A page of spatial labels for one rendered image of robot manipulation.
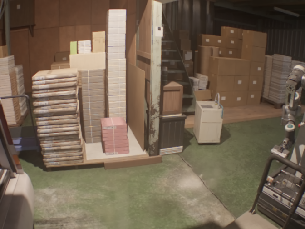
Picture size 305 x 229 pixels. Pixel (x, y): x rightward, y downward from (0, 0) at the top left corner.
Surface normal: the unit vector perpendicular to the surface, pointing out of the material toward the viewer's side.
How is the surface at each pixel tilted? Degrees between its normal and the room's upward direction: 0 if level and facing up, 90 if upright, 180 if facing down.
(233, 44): 90
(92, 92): 90
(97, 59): 90
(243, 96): 90
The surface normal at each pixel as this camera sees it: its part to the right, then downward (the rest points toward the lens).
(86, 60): 0.28, 0.36
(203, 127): 0.00, 0.36
